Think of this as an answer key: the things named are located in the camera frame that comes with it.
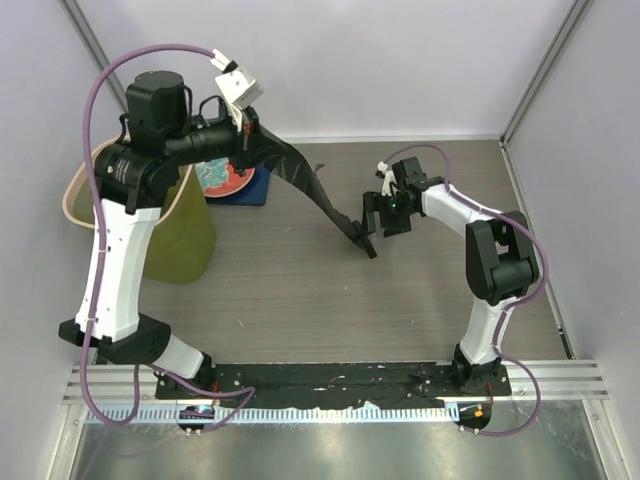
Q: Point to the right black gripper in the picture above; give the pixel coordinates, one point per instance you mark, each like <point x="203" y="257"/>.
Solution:
<point x="374" y="202"/>

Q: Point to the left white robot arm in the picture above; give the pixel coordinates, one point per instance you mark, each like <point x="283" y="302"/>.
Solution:
<point x="160" y="135"/>

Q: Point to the black trash bag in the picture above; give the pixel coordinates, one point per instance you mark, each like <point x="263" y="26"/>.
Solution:
<point x="287" y="162"/>

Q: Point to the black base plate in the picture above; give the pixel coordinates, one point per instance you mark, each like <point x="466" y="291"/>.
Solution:
<point x="339" y="386"/>

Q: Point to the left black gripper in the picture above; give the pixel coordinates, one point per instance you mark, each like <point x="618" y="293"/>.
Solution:
<point x="242" y="157"/>

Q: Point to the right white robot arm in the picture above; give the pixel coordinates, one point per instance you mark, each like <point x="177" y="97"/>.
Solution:
<point x="500" y="263"/>

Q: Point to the blue tray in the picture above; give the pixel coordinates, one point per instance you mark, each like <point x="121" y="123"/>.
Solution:
<point x="255" y="194"/>

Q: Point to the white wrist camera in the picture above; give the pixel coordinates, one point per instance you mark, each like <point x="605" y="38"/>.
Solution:
<point x="238" y="86"/>
<point x="386" y="174"/>

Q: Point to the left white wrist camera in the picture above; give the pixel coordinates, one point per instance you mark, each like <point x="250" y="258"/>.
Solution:
<point x="238" y="86"/>

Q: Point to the white slotted cable duct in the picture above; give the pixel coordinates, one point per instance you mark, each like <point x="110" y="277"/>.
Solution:
<point x="184" y="414"/>

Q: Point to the olive green trash bin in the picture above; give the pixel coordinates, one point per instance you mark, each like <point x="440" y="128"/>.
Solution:
<point x="183" y="240"/>

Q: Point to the red patterned plate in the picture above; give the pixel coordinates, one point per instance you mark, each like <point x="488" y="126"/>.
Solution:
<point x="219" y="179"/>

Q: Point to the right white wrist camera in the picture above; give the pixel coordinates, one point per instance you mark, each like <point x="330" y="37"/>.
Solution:
<point x="386" y="174"/>

